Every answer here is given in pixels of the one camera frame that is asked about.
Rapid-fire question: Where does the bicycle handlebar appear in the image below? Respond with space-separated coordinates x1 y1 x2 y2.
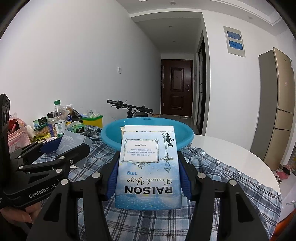
107 100 154 120

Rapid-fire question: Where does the white blue printed carton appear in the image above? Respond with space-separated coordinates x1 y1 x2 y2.
114 125 182 210

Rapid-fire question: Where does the black-lidded jar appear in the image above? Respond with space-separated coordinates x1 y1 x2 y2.
47 112 56 137

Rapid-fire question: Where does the orange object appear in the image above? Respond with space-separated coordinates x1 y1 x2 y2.
276 219 296 241

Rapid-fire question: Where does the black-framed glass door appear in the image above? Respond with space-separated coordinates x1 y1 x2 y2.
195 38 207 135

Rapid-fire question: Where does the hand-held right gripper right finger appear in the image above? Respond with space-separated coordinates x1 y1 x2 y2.
178 151 270 241

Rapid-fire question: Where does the white desktop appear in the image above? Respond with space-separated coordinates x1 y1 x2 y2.
185 135 281 195

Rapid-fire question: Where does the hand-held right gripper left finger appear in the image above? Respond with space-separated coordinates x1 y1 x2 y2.
26 152 121 241

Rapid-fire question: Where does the person's left hand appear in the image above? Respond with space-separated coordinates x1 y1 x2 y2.
0 202 42 224

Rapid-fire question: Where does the pile of snack packets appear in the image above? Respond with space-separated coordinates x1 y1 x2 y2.
26 105 103 143

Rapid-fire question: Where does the green white tissue pack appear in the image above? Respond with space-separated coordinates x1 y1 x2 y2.
67 124 87 135

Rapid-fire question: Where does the pink red box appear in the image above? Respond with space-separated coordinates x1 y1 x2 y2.
276 164 292 181

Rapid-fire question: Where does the grey blue plastic box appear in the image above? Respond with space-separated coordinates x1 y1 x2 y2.
57 130 94 168

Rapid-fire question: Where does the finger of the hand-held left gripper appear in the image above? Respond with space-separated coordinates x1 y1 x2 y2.
9 138 63 166
17 143 91 179

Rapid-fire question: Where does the yellow bin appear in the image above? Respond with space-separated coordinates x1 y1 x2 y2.
82 115 103 128

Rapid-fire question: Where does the pink pouch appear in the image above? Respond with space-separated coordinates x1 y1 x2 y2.
8 117 31 152

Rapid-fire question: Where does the dark wooden door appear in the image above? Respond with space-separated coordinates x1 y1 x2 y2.
161 59 193 116

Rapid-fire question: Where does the grey refrigerator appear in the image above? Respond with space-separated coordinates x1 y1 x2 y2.
251 47 296 171

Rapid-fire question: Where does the clear green-capped water bottle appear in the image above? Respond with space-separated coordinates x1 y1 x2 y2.
53 100 68 123

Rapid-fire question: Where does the wall electrical panel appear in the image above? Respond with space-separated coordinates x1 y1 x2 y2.
223 26 246 57

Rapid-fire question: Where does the blue plastic basin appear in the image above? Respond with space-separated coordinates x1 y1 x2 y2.
100 117 195 153

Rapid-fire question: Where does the blue plaid shirt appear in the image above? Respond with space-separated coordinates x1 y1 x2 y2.
35 130 282 241

